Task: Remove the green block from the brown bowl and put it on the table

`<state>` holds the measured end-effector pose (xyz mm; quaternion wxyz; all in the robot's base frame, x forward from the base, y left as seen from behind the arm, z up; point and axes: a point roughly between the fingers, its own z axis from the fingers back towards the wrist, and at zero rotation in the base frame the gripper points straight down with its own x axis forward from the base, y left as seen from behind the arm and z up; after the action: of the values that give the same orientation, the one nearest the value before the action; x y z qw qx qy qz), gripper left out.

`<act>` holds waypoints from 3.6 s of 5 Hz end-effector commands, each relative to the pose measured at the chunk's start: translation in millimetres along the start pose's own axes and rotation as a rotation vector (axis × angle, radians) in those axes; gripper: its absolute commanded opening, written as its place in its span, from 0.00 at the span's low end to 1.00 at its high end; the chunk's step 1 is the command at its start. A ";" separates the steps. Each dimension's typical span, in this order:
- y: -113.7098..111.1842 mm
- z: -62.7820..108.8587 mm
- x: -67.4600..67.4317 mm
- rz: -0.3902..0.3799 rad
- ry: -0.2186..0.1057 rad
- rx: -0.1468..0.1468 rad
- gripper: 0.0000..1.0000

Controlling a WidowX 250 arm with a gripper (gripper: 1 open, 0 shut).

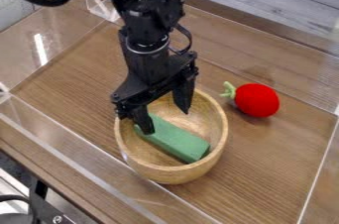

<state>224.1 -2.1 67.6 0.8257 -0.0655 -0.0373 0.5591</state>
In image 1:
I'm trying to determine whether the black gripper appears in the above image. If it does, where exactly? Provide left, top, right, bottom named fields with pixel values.
left=111, top=31, right=199, bottom=135

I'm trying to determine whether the brown wooden bowl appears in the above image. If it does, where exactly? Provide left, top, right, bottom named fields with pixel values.
left=114, top=89, right=230, bottom=184

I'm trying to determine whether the green rectangular block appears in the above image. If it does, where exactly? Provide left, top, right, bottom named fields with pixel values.
left=134, top=114, right=211, bottom=164

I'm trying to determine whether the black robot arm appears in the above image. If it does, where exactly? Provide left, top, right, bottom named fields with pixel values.
left=110, top=0, right=199, bottom=134

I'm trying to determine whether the red plush strawberry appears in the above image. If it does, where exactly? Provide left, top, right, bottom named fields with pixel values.
left=221, top=81, right=281, bottom=118

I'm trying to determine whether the clear acrylic front wall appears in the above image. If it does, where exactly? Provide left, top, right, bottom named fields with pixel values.
left=0, top=91, right=222, bottom=224

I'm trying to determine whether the black table clamp bracket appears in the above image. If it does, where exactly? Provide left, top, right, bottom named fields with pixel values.
left=0, top=177, right=79, bottom=224

